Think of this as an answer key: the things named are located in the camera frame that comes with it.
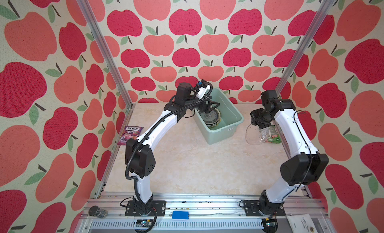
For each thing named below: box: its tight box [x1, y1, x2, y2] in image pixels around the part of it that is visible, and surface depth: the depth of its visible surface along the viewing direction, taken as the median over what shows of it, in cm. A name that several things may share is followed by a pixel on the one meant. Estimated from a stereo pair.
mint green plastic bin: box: [194, 87, 245, 145], surface depth 100 cm
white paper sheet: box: [286, 213, 318, 233], surface depth 70 cm
